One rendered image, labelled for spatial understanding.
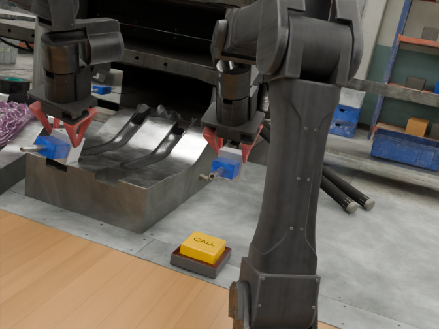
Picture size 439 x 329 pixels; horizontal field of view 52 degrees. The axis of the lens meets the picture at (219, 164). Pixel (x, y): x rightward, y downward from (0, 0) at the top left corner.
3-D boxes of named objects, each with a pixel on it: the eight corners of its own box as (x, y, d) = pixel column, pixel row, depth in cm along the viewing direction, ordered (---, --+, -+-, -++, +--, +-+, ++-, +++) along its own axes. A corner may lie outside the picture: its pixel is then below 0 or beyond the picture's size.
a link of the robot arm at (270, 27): (215, 14, 71) (290, -63, 42) (269, 24, 73) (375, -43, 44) (206, 91, 72) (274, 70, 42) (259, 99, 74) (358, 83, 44)
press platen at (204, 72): (234, 128, 146) (244, 74, 141) (-67, 54, 181) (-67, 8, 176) (284, 102, 223) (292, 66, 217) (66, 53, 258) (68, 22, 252)
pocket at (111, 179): (117, 199, 81) (119, 180, 80) (92, 191, 82) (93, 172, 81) (130, 192, 85) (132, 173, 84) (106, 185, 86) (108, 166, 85)
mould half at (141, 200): (141, 235, 81) (150, 164, 77) (24, 195, 88) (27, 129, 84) (227, 169, 127) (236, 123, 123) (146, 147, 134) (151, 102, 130)
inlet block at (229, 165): (223, 194, 77) (228, 164, 75) (196, 187, 78) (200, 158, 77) (243, 178, 89) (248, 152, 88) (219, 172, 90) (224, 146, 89)
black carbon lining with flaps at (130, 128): (133, 181, 86) (139, 134, 83) (63, 160, 90) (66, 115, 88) (200, 147, 118) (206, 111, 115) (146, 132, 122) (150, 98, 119)
